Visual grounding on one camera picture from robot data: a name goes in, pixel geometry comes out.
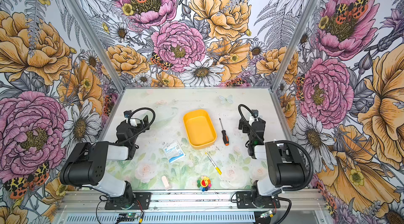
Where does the black orange screwdriver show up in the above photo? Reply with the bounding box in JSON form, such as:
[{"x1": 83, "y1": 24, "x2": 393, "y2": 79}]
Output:
[{"x1": 219, "y1": 119, "x2": 229, "y2": 146}]

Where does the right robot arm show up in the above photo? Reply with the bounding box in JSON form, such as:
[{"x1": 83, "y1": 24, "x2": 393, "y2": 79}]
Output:
[{"x1": 236, "y1": 104, "x2": 314, "y2": 209}]

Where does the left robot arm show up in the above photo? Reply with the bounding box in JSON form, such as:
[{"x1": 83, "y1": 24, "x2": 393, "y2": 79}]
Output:
[{"x1": 60, "y1": 107, "x2": 156, "y2": 209}]

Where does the yellow plastic bin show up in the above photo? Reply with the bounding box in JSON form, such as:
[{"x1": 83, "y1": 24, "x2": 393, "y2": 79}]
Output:
[{"x1": 183, "y1": 109, "x2": 217, "y2": 150}]

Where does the yellow small screwdriver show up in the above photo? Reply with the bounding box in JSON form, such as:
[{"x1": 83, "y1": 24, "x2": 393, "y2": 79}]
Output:
[{"x1": 205, "y1": 152, "x2": 222, "y2": 175}]

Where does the white blue packet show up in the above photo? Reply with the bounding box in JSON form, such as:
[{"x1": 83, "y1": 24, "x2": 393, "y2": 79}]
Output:
[{"x1": 163, "y1": 141, "x2": 186, "y2": 164}]

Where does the pink eraser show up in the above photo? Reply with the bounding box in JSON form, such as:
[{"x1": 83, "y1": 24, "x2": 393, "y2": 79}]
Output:
[{"x1": 162, "y1": 176, "x2": 171, "y2": 190}]

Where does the rainbow flower toy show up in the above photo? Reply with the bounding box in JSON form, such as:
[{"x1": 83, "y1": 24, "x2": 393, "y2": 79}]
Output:
[{"x1": 197, "y1": 176, "x2": 211, "y2": 192}]

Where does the green circuit board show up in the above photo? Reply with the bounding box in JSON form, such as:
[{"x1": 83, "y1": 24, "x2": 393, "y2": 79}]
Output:
[{"x1": 116, "y1": 212, "x2": 141, "y2": 223}]

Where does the small right circuit board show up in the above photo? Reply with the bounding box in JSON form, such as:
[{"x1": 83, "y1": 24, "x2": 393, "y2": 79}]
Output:
[{"x1": 260, "y1": 210, "x2": 274, "y2": 218}]

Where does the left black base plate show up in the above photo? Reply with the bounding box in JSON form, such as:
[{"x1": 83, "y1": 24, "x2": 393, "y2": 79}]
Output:
[{"x1": 104, "y1": 192, "x2": 152, "y2": 210}]

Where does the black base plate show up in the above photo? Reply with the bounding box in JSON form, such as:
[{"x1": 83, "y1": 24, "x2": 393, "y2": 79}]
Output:
[
  {"x1": 104, "y1": 192, "x2": 152, "y2": 210},
  {"x1": 235, "y1": 191, "x2": 280, "y2": 209}
]

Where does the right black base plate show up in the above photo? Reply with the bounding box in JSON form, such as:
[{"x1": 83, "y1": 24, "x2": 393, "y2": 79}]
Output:
[{"x1": 235, "y1": 191, "x2": 280, "y2": 209}]

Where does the right black corrugated cable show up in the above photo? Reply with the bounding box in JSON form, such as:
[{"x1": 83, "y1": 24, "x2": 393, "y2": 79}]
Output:
[{"x1": 238, "y1": 103, "x2": 315, "y2": 192}]

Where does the aluminium front rail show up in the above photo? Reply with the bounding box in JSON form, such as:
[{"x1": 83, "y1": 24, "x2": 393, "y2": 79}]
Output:
[{"x1": 56, "y1": 189, "x2": 326, "y2": 214}]

